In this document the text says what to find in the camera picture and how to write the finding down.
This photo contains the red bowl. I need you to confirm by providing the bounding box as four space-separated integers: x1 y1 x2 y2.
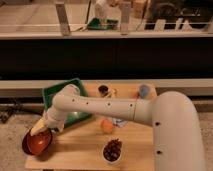
26 129 53 155

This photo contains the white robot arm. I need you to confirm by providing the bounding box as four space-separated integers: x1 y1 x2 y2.
31 84 206 171

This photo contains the purple bowl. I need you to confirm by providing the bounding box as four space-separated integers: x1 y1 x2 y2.
22 134 32 155

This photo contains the green plastic tray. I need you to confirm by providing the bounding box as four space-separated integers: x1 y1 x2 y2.
42 78 91 128

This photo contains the orange ball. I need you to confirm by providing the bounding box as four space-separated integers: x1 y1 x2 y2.
101 119 114 134

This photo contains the small dark cup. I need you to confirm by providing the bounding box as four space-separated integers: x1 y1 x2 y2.
98 85 108 97

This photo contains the white bowl with dark contents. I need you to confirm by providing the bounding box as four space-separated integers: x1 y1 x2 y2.
102 139 122 164

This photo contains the light blue cloth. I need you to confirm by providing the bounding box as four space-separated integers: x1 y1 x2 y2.
113 118 127 128

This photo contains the wooden spatula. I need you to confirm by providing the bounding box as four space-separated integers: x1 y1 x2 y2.
108 89 117 98

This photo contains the blue cup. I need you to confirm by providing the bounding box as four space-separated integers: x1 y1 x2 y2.
139 85 150 99

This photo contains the orange handled tool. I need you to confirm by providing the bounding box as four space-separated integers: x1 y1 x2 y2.
133 92 139 99

